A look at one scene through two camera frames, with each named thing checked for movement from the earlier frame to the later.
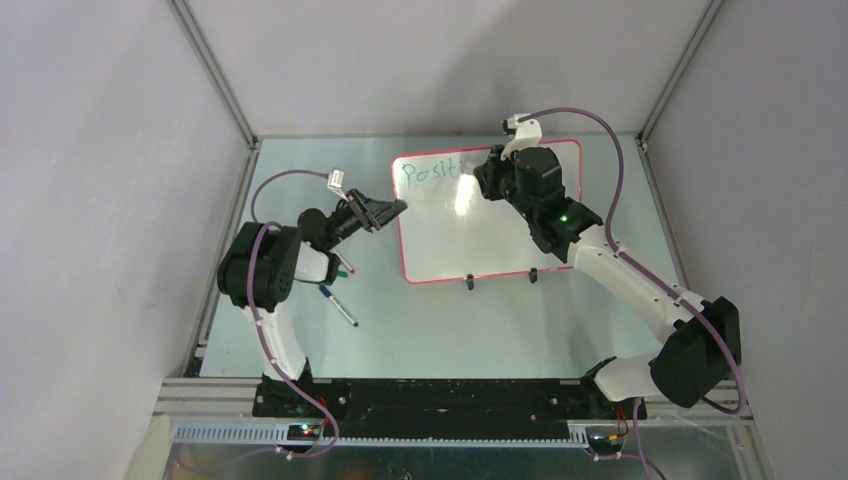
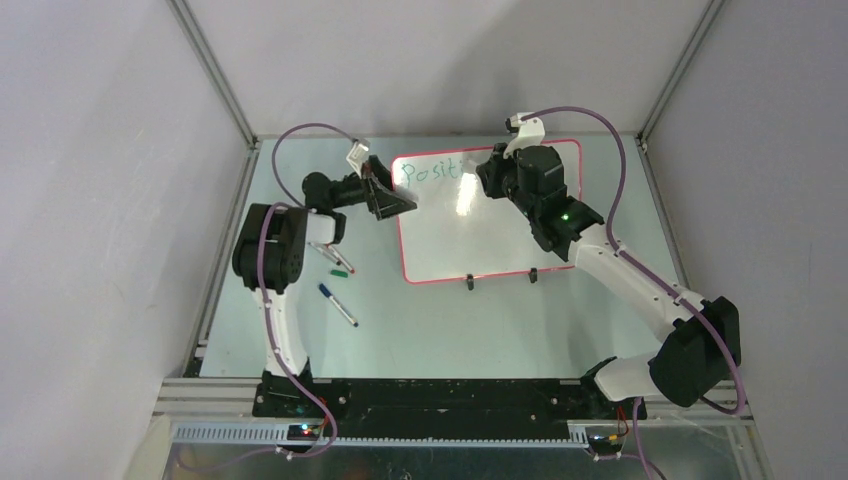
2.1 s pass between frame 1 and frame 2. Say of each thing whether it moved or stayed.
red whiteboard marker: stayed
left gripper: moved
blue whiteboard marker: stayed
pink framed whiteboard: stayed
